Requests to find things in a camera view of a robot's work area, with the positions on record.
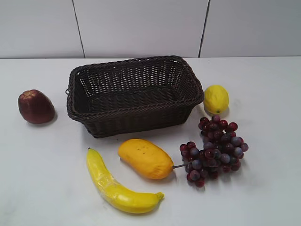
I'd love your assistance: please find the dark red apple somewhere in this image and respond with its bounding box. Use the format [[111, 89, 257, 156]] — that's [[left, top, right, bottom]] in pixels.
[[18, 89, 55, 124]]

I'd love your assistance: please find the black wicker basket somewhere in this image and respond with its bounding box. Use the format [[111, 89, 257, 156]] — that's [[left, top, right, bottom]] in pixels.
[[66, 56, 204, 138]]

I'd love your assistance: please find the orange yellow mango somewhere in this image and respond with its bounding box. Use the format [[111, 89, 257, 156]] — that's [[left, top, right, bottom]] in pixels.
[[118, 139, 174, 180]]

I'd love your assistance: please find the yellow lemon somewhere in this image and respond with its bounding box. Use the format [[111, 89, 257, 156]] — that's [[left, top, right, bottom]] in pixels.
[[204, 85, 229, 114]]

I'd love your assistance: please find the red purple grape bunch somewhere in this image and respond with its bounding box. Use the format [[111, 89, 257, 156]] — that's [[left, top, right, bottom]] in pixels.
[[173, 115, 249, 188]]

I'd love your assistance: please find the yellow banana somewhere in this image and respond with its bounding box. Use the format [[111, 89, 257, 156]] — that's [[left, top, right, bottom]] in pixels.
[[86, 148, 165, 214]]

